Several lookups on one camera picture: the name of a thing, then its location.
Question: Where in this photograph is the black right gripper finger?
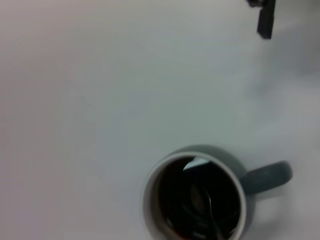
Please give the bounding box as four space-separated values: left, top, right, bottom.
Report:
245 0 276 41

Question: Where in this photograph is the dark grey ceramic mug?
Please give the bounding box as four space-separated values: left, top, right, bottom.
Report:
141 143 294 240

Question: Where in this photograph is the pink handled metal spoon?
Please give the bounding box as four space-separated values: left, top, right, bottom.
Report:
189 183 226 240

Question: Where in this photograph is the dark coffee liquid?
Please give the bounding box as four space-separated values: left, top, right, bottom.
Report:
156 155 242 240

